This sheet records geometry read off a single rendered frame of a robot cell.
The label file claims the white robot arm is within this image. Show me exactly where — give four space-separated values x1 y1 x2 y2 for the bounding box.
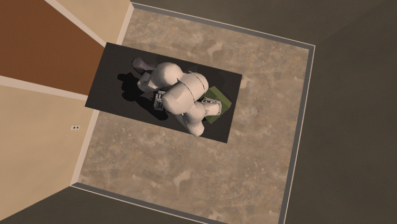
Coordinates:
131 57 222 137

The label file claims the grey bench vise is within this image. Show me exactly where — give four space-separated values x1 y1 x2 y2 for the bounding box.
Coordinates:
154 88 167 112

